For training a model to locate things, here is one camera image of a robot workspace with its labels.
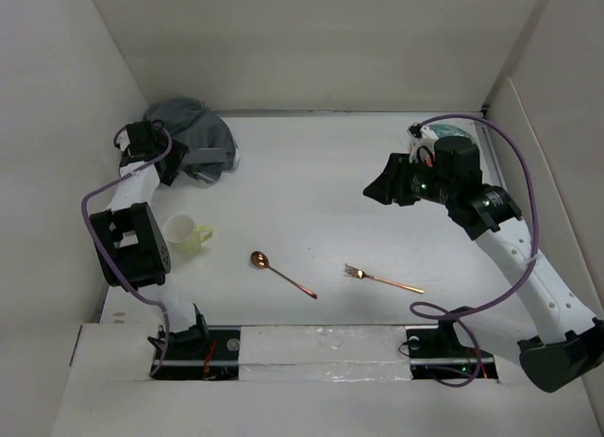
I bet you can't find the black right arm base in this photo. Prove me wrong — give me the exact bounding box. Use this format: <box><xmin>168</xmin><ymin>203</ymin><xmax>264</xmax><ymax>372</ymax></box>
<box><xmin>397</xmin><ymin>320</ymin><xmax>499</xmax><ymax>388</ymax></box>

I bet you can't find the pale yellow mug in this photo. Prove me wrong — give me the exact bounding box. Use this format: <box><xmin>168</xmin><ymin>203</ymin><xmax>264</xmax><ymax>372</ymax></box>
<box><xmin>162</xmin><ymin>215</ymin><xmax>213</xmax><ymax>256</ymax></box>

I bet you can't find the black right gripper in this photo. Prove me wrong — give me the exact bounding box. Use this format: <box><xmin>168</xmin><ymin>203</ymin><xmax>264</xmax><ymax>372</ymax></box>
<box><xmin>361</xmin><ymin>152</ymin><xmax>455</xmax><ymax>206</ymax></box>

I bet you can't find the copper fork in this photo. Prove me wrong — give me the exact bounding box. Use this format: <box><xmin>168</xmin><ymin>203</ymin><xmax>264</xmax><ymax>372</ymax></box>
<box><xmin>344</xmin><ymin>263</ymin><xmax>425</xmax><ymax>294</ymax></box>

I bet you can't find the copper spoon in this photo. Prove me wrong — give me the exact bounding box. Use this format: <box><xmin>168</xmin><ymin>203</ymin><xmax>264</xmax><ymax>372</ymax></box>
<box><xmin>250</xmin><ymin>251</ymin><xmax>318</xmax><ymax>299</ymax></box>

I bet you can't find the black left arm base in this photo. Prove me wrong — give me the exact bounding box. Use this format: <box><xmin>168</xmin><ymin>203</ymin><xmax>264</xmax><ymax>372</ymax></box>
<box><xmin>150</xmin><ymin>327</ymin><xmax>241</xmax><ymax>381</ymax></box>

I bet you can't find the teal and red plate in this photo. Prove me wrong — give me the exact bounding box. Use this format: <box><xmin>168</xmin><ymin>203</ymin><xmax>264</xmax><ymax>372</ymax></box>
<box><xmin>428</xmin><ymin>122</ymin><xmax>474</xmax><ymax>142</ymax></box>

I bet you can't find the grey cloth placemat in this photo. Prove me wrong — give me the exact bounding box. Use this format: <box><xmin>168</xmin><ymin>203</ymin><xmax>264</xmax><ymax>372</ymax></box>
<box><xmin>143</xmin><ymin>97</ymin><xmax>240</xmax><ymax>184</ymax></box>

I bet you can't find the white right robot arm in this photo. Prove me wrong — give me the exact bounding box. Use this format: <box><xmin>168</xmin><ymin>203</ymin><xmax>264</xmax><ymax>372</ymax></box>
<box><xmin>362</xmin><ymin>121</ymin><xmax>603</xmax><ymax>393</ymax></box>

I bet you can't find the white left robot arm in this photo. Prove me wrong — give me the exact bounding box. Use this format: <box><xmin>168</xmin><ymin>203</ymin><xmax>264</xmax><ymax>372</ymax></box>
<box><xmin>81</xmin><ymin>120</ymin><xmax>210</xmax><ymax>359</ymax></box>

